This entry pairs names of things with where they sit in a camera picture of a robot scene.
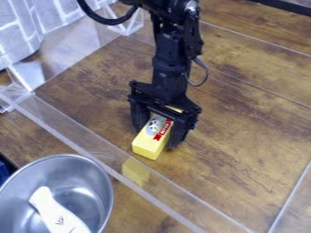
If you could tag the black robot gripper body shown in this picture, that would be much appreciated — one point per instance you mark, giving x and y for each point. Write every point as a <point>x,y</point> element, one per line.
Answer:
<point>164,95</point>

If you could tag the white plastic spatula handle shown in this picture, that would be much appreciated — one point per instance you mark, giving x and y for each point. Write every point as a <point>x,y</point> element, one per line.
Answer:
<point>58,219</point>

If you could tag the silver metal bowl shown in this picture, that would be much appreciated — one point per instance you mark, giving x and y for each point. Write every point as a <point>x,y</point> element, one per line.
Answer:
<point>78,185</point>

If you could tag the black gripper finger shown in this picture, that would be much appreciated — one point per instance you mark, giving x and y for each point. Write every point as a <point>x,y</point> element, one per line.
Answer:
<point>178,132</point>
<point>140,115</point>

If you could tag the clear acrylic barrier panel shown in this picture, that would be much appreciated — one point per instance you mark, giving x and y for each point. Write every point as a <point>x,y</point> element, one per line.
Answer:
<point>237,177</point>

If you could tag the blue object at edge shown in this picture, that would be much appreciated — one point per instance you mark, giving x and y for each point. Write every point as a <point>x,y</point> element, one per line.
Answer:
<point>4,174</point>

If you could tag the yellow butter block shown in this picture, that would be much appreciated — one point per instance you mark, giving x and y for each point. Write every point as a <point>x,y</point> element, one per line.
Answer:
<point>153,135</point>

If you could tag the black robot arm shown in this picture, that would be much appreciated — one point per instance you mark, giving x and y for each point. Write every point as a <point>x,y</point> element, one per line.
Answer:
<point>177,47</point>

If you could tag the grey brick pattern curtain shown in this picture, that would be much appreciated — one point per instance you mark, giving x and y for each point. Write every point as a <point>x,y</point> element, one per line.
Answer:
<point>26,20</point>

